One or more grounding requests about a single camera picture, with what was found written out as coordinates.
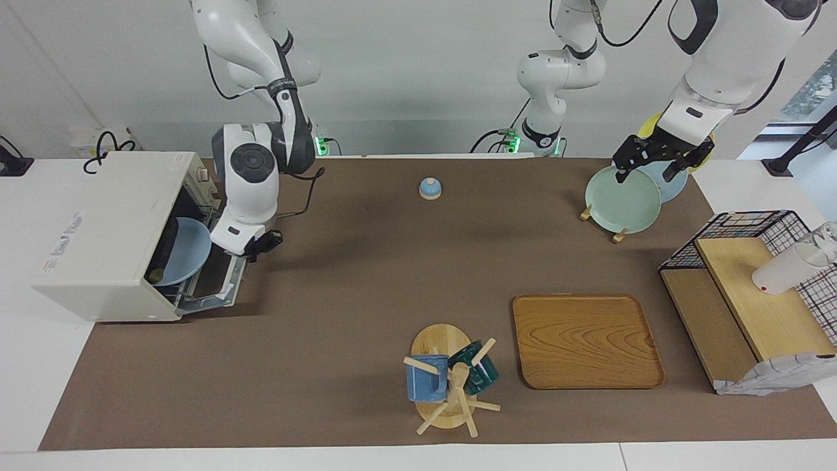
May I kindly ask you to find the dark purple eggplant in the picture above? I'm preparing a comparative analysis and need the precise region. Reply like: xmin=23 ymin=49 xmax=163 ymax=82
xmin=145 ymin=218 xmax=181 ymax=284

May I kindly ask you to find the yellow plate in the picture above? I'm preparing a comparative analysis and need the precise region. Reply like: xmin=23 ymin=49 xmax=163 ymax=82
xmin=637 ymin=112 xmax=716 ymax=175

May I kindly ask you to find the blue mug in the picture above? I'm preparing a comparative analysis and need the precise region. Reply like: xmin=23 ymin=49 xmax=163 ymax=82
xmin=405 ymin=354 xmax=451 ymax=403

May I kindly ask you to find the pale green plate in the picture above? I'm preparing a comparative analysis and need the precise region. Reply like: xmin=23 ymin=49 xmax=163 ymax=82
xmin=584 ymin=164 xmax=663 ymax=235

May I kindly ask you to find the rectangular wooden tray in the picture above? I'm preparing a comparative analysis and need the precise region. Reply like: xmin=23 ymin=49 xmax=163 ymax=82
xmin=512 ymin=292 xmax=666 ymax=391

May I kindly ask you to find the brown table mat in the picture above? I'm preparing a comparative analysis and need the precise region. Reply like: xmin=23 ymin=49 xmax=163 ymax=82
xmin=37 ymin=156 xmax=837 ymax=453

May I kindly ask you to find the clear glass cup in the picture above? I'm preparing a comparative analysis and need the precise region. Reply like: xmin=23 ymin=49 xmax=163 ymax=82
xmin=810 ymin=220 xmax=837 ymax=264

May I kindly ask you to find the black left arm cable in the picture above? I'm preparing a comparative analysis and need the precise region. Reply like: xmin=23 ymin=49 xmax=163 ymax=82
xmin=548 ymin=0 xmax=787 ymax=117

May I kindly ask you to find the wooden crate with mesh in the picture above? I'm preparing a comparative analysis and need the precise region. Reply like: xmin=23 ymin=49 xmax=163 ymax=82
xmin=659 ymin=236 xmax=837 ymax=397

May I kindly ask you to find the white paper cup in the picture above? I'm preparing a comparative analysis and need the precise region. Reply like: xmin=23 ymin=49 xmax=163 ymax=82
xmin=751 ymin=241 xmax=830 ymax=296

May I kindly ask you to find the black clamp mount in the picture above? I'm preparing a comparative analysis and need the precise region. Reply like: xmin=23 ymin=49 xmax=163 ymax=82
xmin=0 ymin=135 xmax=35 ymax=178

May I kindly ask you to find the cream toaster oven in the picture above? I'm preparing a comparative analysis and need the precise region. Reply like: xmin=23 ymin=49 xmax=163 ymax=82
xmin=32 ymin=151 xmax=253 ymax=323

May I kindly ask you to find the tangled black cable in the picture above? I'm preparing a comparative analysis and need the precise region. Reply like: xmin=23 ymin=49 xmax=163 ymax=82
xmin=82 ymin=130 xmax=139 ymax=175

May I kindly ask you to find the light blue round plate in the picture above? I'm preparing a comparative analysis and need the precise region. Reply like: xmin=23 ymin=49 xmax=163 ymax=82
xmin=151 ymin=217 xmax=213 ymax=287

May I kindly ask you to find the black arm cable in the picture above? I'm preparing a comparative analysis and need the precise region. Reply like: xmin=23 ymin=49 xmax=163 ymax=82
xmin=548 ymin=0 xmax=787 ymax=117
xmin=203 ymin=43 xmax=326 ymax=220

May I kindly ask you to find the wooden mug tree stand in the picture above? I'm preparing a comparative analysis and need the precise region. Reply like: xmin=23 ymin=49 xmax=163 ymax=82
xmin=402 ymin=323 xmax=502 ymax=438

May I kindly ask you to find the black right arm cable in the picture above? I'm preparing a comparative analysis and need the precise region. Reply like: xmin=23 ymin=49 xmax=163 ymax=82
xmin=203 ymin=43 xmax=326 ymax=220

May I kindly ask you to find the black angled stand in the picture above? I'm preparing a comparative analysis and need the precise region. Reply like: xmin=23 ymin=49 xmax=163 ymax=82
xmin=761 ymin=103 xmax=837 ymax=178

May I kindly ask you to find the black wire mesh basket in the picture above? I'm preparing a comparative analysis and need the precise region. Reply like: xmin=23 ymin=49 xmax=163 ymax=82
xmin=659 ymin=209 xmax=837 ymax=345

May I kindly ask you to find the dark green mug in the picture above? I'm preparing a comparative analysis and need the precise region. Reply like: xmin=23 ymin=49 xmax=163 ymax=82
xmin=447 ymin=340 xmax=501 ymax=396

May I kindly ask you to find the toaster oven glass door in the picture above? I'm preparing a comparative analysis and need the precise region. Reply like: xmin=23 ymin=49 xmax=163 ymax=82
xmin=175 ymin=251 xmax=250 ymax=318

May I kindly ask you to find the wooden plate rack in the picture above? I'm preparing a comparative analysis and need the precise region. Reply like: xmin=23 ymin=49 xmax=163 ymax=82
xmin=579 ymin=203 xmax=630 ymax=245

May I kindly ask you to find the black base power cable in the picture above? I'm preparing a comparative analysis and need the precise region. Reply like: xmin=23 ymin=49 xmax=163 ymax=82
xmin=470 ymin=97 xmax=532 ymax=155

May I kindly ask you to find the large light blue plate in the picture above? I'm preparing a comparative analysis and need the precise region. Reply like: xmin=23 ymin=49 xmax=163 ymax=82
xmin=638 ymin=157 xmax=689 ymax=204

